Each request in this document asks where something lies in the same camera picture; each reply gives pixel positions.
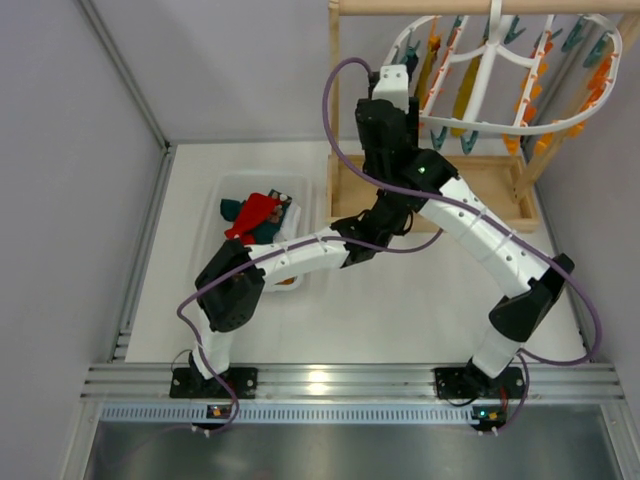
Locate white oval clip hanger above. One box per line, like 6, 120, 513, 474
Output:
381, 1, 624, 139

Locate red sock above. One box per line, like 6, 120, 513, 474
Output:
225, 193, 281, 239

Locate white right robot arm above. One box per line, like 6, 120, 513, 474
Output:
355, 99, 574, 396

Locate wooden hanger rack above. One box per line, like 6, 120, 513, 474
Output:
324, 0, 640, 235

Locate mustard yellow sock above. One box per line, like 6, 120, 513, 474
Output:
452, 56, 482, 120

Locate dark navy hanging sock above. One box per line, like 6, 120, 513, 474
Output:
401, 42, 420, 80

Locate dark green sock in bin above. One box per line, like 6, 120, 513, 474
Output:
219, 189, 293, 245

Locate clear plastic bin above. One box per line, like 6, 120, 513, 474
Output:
191, 170, 312, 278

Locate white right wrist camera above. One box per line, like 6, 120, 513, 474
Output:
371, 64, 410, 113

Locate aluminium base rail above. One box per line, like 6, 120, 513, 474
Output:
81, 363, 625, 404

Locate perforated white cable duct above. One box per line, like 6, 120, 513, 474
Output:
100, 402, 502, 425

